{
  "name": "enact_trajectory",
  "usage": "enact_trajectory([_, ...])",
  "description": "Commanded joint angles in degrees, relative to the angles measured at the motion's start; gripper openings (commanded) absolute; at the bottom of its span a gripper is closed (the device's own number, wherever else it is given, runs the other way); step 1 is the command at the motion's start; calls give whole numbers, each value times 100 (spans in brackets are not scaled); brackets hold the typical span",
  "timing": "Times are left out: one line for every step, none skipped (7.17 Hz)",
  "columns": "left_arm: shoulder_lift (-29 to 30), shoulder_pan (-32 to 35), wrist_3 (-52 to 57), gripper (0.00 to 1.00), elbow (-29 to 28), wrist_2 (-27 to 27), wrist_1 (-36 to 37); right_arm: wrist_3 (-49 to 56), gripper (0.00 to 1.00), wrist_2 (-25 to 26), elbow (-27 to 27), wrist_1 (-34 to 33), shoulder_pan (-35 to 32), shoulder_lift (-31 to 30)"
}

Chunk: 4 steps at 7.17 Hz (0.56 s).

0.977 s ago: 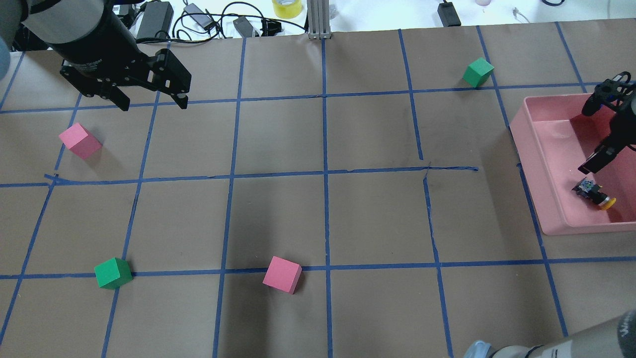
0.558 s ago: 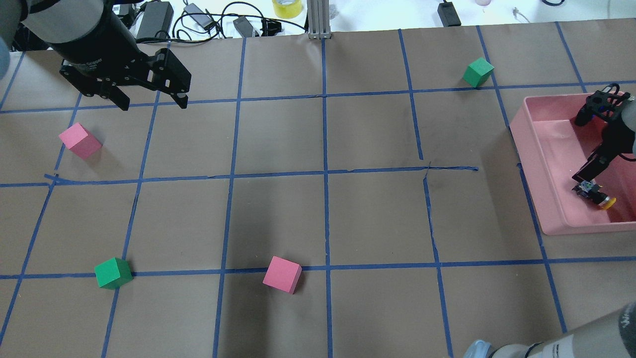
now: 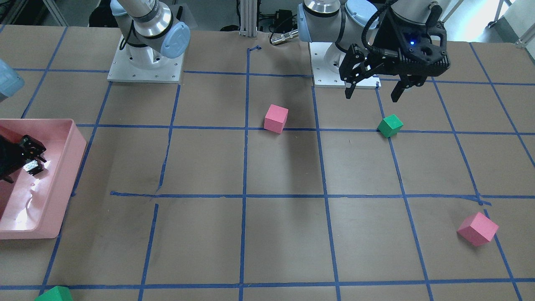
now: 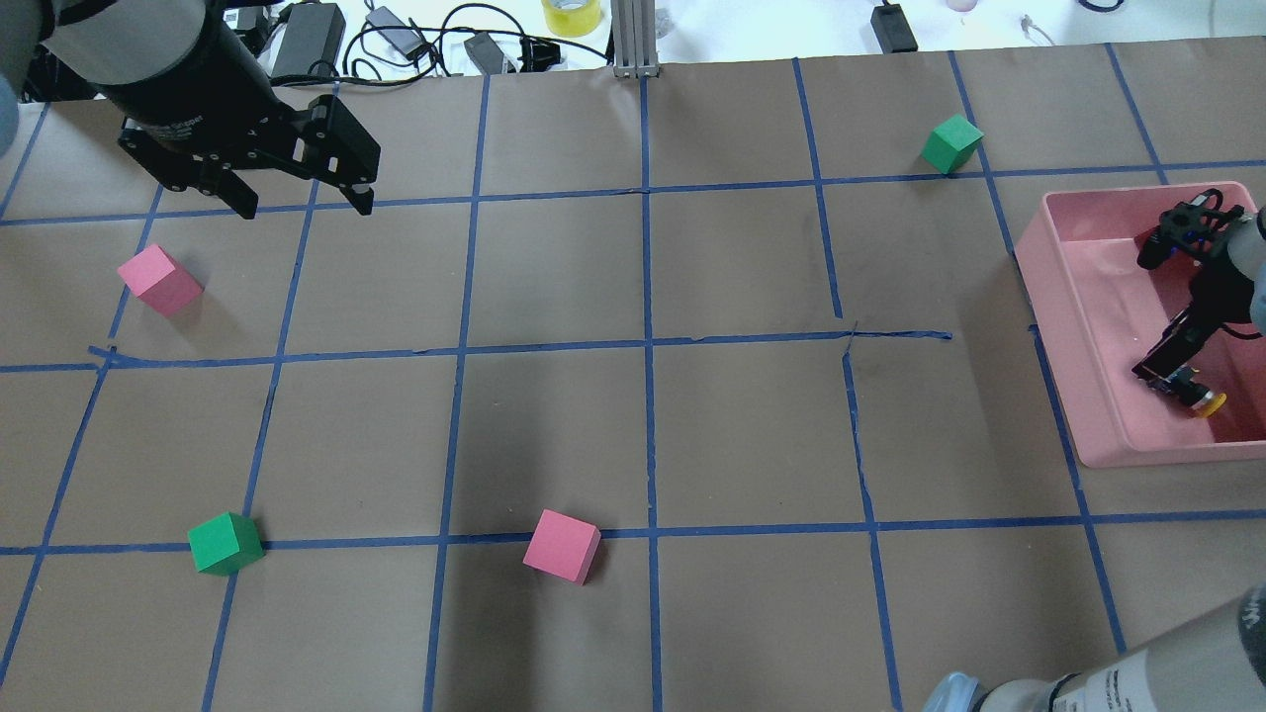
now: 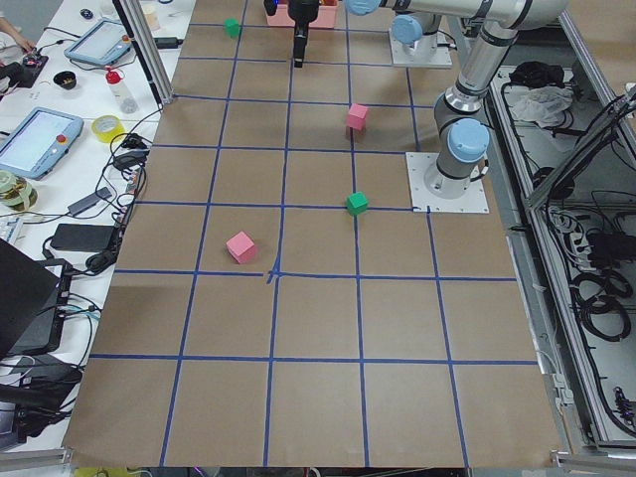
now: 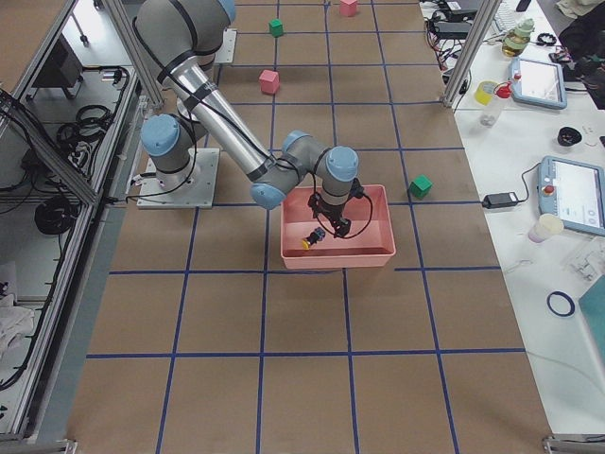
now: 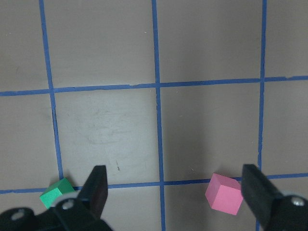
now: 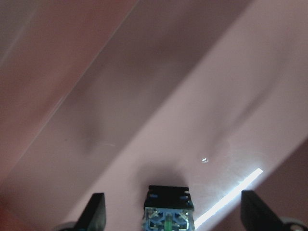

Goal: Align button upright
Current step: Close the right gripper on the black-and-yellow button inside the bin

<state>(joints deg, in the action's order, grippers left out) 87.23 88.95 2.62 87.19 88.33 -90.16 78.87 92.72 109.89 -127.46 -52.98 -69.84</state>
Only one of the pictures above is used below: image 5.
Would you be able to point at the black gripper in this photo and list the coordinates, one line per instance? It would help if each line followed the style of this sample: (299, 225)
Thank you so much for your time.
(303, 11)

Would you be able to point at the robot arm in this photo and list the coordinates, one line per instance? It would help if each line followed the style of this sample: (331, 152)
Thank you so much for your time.
(464, 140)
(408, 27)

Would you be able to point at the green cube near arm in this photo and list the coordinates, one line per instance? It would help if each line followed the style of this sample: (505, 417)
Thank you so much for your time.
(357, 203)

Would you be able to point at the pink plastic bin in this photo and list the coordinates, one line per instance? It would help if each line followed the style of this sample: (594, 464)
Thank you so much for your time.
(277, 14)

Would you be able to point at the green cube near bin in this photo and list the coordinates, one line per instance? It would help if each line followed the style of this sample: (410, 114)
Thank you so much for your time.
(232, 27)

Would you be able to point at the pink cube centre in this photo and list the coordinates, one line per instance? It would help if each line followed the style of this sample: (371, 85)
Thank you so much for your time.
(357, 117)

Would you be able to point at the pink cube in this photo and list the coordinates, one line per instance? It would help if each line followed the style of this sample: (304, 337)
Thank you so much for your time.
(241, 247)
(357, 117)

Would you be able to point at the red capped squeeze bottle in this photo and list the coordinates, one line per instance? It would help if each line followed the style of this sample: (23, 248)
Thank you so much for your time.
(120, 91)

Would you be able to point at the teach pendant far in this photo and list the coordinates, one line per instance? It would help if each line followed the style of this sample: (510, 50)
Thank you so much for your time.
(102, 45)

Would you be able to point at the teach pendant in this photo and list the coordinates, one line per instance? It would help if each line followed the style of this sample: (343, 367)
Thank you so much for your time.
(39, 142)
(102, 45)

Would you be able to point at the pink cube far side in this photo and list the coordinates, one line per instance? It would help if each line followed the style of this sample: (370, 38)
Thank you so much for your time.
(241, 247)

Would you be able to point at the yellow tape roll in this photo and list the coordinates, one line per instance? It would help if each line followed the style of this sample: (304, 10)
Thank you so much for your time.
(108, 129)

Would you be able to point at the black bowl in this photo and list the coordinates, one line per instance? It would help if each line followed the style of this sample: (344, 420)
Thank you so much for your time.
(67, 80)

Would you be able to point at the teach pendant near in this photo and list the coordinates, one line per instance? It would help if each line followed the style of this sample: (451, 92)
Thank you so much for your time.
(39, 142)

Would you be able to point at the black power adapter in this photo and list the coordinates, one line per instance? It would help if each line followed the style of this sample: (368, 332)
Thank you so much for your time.
(77, 237)

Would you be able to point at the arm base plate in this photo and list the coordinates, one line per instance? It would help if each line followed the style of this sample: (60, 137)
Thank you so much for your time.
(430, 52)
(431, 192)

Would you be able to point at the aluminium frame post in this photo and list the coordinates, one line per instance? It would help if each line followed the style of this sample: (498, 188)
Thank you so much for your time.
(132, 18)

